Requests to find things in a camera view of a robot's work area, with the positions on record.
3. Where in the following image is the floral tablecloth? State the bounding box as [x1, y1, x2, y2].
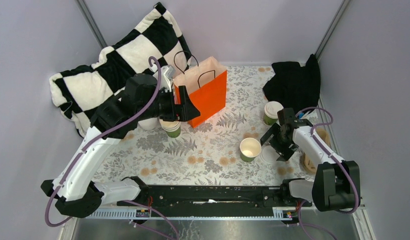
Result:
[93, 66, 313, 186]

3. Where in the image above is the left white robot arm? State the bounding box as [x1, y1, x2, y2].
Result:
[41, 73, 200, 218]

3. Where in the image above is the brown cardboard cup carrier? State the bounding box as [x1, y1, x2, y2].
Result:
[294, 127, 328, 175]

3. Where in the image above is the black cloth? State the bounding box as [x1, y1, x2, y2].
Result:
[263, 54, 321, 113]

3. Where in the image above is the white plastic cup lid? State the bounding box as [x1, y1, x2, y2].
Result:
[264, 101, 284, 119]

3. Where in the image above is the green paper cup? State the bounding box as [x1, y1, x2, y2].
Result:
[240, 137, 262, 163]
[263, 101, 284, 126]

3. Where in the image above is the stack of white lids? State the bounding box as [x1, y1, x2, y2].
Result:
[138, 118, 159, 131]

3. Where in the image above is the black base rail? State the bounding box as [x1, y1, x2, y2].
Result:
[116, 184, 313, 218]

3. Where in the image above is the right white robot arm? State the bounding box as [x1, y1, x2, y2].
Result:
[260, 108, 361, 214]

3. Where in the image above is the black white checkered pillow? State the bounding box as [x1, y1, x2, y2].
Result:
[49, 2, 192, 137]

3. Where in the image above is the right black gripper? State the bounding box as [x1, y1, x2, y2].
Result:
[260, 122, 299, 162]

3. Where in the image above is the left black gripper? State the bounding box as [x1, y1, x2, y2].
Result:
[137, 84, 201, 122]

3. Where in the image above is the orange paper bag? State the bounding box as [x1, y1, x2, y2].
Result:
[173, 50, 227, 128]

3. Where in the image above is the stack of green cups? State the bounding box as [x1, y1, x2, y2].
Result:
[159, 119, 181, 138]

